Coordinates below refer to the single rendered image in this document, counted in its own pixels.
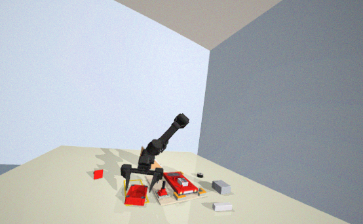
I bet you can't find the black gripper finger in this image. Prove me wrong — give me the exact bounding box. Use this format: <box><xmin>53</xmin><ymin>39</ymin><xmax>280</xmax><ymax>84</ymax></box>
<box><xmin>149</xmin><ymin>172</ymin><xmax>161</xmax><ymax>192</ymax></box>
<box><xmin>123</xmin><ymin>170</ymin><xmax>130</xmax><ymax>191</ymax></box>

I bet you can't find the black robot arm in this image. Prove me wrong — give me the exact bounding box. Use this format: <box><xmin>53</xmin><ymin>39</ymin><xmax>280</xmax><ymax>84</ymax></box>
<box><xmin>138</xmin><ymin>113</ymin><xmax>189</xmax><ymax>169</ymax></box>

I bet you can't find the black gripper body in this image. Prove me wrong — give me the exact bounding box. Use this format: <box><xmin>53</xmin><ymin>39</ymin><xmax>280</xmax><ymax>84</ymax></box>
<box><xmin>121</xmin><ymin>164</ymin><xmax>163</xmax><ymax>180</ymax></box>

